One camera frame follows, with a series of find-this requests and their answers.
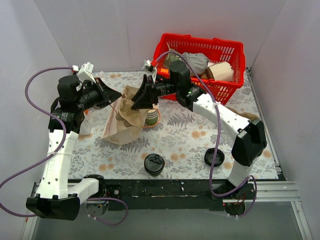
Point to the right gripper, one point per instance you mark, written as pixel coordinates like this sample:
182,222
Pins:
152,91

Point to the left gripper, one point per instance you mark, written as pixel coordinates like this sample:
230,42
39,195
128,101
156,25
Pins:
100,91

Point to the stack of green paper cups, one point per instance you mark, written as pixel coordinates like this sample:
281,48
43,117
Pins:
152,116

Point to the beige paper bag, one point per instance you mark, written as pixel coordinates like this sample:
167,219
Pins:
124,125

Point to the black plastic cup lid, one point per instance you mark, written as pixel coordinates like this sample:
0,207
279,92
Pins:
154,163

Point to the green paper coffee cup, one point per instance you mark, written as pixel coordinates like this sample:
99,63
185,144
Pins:
154,174

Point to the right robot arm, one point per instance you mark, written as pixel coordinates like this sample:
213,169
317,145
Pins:
248,135

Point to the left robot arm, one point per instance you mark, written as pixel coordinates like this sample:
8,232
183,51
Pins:
54,199

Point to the white milk bottle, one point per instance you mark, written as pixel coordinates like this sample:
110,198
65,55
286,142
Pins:
85,127

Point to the green netted melon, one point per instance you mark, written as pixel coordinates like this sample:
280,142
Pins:
169,58

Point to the grey crumpled paper bag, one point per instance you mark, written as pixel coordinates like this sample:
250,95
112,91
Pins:
197,62

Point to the beige paper roll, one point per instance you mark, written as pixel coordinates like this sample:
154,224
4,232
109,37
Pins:
221,71

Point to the red plastic shopping basket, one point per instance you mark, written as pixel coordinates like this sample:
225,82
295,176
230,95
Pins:
216,50

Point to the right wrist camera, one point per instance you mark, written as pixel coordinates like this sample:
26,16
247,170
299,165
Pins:
149,69

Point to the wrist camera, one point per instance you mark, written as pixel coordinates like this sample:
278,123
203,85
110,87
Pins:
149,69
85,72

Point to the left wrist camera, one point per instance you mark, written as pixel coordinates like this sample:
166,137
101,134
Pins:
85,72

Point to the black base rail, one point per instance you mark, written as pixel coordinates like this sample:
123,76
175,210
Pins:
162,194

